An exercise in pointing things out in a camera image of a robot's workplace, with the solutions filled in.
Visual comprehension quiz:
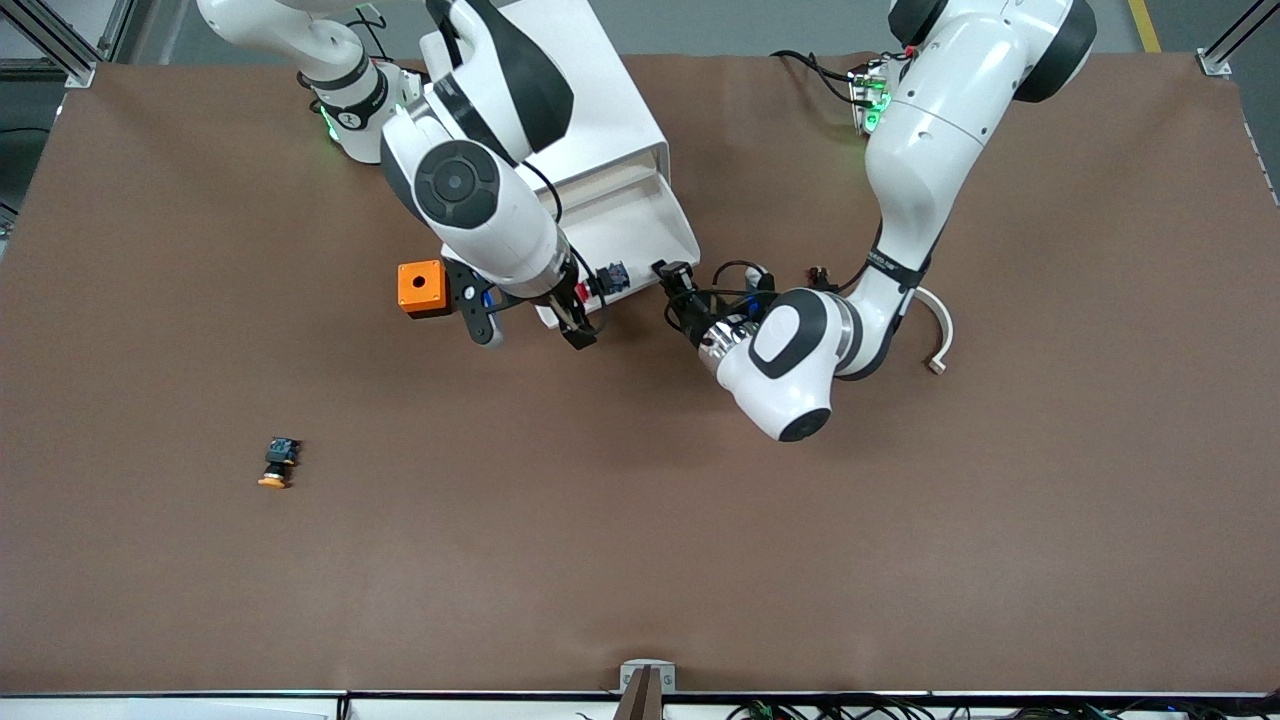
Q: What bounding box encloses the red push button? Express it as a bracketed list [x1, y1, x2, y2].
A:
[575, 262, 632, 303]

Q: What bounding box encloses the white plastic drawer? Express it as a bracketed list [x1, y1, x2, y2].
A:
[537, 168, 702, 332]
[553, 158, 663, 208]

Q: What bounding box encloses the white drawer cabinet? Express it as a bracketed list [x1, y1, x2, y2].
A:
[420, 0, 673, 251]

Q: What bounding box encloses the orange push button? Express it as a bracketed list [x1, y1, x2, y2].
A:
[257, 437, 304, 490]

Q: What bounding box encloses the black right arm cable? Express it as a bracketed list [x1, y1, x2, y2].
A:
[520, 160, 613, 339]

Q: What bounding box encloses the orange button enclosure box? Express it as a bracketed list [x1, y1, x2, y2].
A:
[397, 260, 453, 319]

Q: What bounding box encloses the white curved plastic bracket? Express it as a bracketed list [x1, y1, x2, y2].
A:
[914, 287, 955, 376]

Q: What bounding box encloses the black base cable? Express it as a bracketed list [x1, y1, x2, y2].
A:
[770, 49, 873, 107]

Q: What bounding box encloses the grey metal bracket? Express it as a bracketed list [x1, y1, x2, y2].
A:
[620, 660, 676, 693]

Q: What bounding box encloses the brown wedge post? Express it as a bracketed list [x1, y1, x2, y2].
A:
[614, 667, 666, 720]

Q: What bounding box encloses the tangled cable bundle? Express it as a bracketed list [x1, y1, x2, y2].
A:
[575, 695, 1280, 720]

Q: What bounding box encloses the white table edge rail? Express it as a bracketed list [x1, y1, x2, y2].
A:
[0, 690, 1280, 720]

